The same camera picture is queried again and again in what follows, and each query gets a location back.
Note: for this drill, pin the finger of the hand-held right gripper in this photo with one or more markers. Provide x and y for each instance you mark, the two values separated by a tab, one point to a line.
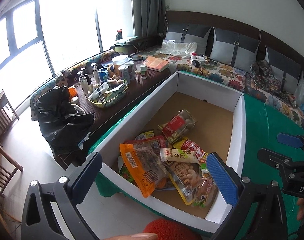
289	140
274	158

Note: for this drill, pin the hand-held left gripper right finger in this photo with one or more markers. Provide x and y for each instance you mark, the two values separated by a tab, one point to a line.
220	177

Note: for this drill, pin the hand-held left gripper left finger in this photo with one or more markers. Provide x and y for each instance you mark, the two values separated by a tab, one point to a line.
85	177

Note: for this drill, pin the yellow packet of brown meat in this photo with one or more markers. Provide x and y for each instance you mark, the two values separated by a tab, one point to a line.
204	191

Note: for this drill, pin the long orange red snack packet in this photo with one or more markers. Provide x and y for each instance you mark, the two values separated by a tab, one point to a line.
193	148

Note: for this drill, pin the green snack packet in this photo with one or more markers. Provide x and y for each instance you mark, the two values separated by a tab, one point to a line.
127	173

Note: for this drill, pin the white cardboard box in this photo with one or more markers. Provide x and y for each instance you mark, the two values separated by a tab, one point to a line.
238	130

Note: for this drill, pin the white green long packet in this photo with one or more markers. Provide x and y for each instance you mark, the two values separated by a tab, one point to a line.
178	155

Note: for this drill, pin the large orange snack packet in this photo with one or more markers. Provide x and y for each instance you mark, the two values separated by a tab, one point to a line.
142	167

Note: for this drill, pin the clear packet with red label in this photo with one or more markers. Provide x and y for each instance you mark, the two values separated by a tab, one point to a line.
178	127

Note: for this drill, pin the small blue white packet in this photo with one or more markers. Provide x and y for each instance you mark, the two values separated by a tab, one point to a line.
144	136

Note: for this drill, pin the person's left hand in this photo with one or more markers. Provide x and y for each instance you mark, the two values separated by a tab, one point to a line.
137	236

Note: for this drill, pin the green satin cloth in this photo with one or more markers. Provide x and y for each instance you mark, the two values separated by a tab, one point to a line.
264	135

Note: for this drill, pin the clear plastic bag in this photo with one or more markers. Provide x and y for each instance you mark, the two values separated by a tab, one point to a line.
303	92
178	47

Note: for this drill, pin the black garbage bag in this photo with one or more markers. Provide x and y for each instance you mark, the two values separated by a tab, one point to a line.
62	120

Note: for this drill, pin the dark floral folded blanket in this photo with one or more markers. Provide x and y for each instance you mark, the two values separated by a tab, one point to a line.
266	77

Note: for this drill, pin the person's orange red clothing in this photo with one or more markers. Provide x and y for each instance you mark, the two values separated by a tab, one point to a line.
169	230

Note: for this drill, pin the light wooden chair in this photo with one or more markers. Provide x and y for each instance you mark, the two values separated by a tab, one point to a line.
2	112
2	165

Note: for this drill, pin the orange box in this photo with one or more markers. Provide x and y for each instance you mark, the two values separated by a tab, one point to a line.
73	91

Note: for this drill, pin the glass tray of toiletries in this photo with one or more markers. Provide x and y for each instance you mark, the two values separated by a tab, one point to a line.
108	93

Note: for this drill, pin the floral bedsheet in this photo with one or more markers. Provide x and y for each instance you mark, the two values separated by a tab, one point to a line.
222	75

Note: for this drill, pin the silver capped bottle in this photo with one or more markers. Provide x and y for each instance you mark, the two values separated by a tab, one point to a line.
82	81

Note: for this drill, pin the brown headboard panel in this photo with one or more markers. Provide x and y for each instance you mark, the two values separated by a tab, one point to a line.
204	18
284	41

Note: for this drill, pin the blue white can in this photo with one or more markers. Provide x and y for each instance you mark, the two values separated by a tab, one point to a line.
102	75

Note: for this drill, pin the white pump bottle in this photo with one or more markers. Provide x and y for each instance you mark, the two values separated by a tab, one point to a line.
94	72

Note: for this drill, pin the low table with brown mat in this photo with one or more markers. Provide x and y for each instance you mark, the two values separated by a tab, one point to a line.
144	87

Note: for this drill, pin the patterned can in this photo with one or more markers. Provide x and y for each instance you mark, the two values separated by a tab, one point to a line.
122	73

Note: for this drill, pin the floral window seat cushion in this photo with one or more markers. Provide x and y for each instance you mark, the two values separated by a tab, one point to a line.
92	61

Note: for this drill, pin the white power strip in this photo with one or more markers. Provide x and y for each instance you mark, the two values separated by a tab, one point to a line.
199	61

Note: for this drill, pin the large clear jar white lid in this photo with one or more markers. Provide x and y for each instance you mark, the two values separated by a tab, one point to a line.
120	63

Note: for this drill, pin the small green white jar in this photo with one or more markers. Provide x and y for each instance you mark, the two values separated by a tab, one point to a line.
143	72

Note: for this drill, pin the jar with black lid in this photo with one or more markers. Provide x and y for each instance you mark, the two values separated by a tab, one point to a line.
137	64

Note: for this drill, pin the orange book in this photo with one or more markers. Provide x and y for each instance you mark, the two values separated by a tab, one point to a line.
155	64

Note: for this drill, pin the green cushion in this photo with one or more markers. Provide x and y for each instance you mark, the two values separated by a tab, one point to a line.
124	42

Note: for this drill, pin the window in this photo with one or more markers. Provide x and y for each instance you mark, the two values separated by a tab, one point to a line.
62	30

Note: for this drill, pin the grey curtain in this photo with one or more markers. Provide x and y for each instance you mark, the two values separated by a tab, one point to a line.
149	7

